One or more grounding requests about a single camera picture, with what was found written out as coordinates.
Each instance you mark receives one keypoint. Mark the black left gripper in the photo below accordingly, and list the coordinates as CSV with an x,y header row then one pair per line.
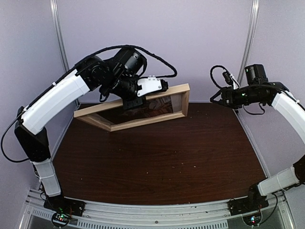
x,y
128,104

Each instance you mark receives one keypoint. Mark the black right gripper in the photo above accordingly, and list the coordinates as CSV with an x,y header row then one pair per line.
x,y
225,91

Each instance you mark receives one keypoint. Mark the clear acrylic sheet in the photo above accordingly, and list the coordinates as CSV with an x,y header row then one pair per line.
x,y
119,115

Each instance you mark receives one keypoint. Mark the books photo print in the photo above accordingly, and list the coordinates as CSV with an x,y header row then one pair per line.
x,y
158,106

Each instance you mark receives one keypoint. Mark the light wooden picture frame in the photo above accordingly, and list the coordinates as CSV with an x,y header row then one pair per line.
x,y
180,99

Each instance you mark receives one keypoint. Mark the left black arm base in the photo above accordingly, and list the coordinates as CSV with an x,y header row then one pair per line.
x,y
66,205

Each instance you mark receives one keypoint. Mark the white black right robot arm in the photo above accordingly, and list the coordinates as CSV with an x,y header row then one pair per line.
x,y
276,95

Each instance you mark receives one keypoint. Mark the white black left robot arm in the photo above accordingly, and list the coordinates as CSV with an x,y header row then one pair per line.
x,y
121,75

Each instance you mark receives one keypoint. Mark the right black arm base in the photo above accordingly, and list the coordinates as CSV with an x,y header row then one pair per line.
x,y
253,202

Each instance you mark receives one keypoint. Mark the right round circuit board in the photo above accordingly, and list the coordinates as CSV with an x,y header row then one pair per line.
x,y
252,220

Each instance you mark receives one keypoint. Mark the round circuit board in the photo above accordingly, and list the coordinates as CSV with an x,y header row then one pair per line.
x,y
252,220
60,220

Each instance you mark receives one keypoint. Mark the left round circuit board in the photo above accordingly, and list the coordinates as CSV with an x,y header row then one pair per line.
x,y
60,220

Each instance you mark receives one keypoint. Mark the right aluminium corner post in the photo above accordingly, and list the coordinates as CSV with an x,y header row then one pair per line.
x,y
252,25

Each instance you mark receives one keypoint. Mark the aluminium corner post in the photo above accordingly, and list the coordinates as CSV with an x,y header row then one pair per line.
x,y
252,25
58,31

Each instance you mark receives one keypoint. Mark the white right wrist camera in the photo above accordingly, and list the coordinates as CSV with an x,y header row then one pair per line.
x,y
231,80

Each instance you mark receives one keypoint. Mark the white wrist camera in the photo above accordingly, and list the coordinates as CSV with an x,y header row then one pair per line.
x,y
151,85
231,80

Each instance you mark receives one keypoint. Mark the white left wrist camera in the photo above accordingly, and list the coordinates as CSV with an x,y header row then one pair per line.
x,y
151,85

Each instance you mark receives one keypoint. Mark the left aluminium corner post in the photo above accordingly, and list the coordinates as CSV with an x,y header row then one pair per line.
x,y
58,31

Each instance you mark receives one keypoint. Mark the aluminium front rail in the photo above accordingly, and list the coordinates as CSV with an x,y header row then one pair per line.
x,y
209,215

